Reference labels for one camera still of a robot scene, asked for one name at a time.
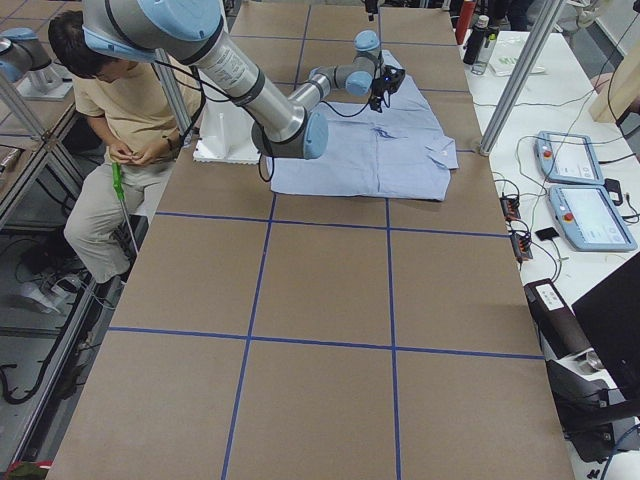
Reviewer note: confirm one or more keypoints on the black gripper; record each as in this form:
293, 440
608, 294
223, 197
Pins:
381, 88

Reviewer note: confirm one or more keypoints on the light blue striped shirt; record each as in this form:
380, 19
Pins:
401, 152

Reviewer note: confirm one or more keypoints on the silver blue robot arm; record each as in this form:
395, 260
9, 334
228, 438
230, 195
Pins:
192, 32

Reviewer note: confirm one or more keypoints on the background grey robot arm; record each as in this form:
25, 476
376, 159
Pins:
26, 63

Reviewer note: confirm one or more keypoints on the black water bottle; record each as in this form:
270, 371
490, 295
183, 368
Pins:
475, 40

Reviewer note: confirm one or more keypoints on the red bottle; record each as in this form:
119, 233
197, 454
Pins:
464, 20

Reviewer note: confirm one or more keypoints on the white green printed paper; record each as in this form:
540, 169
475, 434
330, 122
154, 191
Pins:
503, 63

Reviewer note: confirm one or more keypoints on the upper blue teach pendant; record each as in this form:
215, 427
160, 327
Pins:
567, 158

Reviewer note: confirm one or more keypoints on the blue teach pendant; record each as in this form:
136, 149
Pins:
589, 220
567, 158

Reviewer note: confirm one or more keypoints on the black power strip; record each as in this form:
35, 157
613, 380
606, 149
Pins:
519, 232

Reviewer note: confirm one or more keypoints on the lower blue teach pendant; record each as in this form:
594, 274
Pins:
589, 220

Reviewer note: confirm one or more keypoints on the seated person beige shirt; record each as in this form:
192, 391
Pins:
126, 107

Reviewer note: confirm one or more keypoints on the brown paper roll box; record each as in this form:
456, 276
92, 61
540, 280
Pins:
555, 319

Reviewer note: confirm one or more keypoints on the black monitor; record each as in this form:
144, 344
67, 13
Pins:
608, 314

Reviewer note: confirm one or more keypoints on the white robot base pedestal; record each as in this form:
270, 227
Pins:
225, 135

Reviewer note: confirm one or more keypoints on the grey aluminium frame post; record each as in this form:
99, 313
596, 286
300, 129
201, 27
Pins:
529, 55

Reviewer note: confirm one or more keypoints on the green handled tool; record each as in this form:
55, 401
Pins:
119, 192

